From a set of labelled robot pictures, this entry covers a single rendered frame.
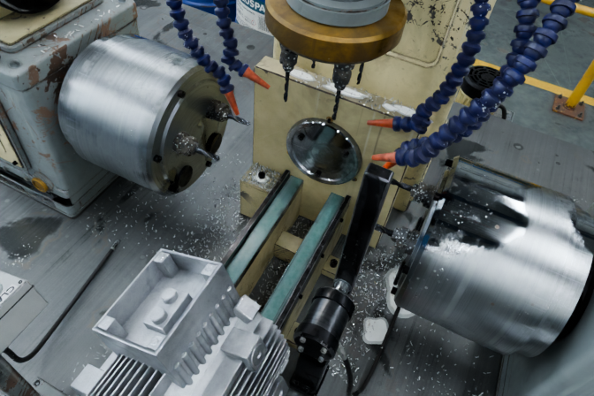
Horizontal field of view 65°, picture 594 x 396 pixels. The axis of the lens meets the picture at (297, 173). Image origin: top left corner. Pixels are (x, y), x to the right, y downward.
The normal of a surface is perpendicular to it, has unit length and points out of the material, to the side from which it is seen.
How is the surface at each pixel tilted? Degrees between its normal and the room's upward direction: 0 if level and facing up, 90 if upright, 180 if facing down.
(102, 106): 51
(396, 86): 90
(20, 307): 69
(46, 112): 90
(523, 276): 43
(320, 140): 90
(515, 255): 35
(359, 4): 0
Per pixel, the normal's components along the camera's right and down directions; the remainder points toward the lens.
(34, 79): 0.90, 0.37
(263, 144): -0.44, 0.64
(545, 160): 0.08, -0.67
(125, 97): -0.18, -0.18
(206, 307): 0.85, 0.09
